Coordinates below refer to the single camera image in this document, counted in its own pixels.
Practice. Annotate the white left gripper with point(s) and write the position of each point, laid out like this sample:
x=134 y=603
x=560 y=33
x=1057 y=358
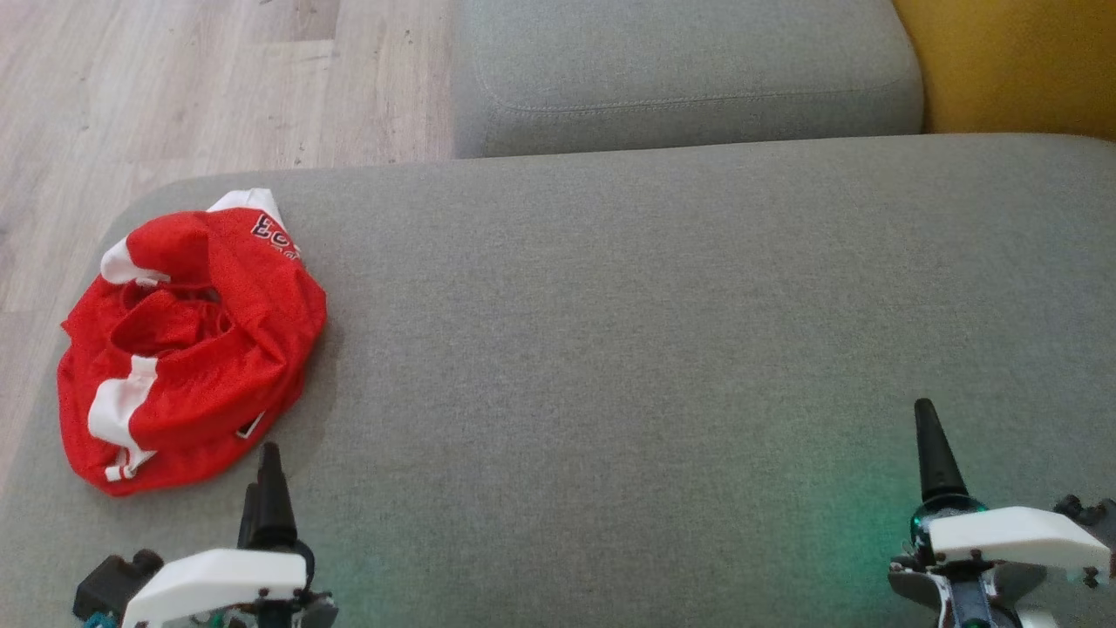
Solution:
x=218 y=584

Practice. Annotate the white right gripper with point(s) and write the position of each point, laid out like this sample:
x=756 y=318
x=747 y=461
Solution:
x=1003 y=536

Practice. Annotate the red basketball jersey number 23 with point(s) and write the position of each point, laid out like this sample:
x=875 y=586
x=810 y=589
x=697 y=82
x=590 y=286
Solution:
x=244 y=349

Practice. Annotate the large grey sofa seat cushion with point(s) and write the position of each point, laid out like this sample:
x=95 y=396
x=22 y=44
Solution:
x=610 y=349

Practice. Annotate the yellow sofa back cushion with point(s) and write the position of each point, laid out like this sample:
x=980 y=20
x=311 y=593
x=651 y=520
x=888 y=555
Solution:
x=1029 y=61

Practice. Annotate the small grey sofa cushion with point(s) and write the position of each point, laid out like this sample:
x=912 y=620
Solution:
x=680 y=61

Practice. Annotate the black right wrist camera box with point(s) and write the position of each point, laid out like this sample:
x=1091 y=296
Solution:
x=1085 y=515

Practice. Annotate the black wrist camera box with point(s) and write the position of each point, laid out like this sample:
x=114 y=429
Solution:
x=1085 y=515
x=113 y=584

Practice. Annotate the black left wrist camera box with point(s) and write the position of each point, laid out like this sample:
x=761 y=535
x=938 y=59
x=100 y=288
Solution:
x=113 y=584

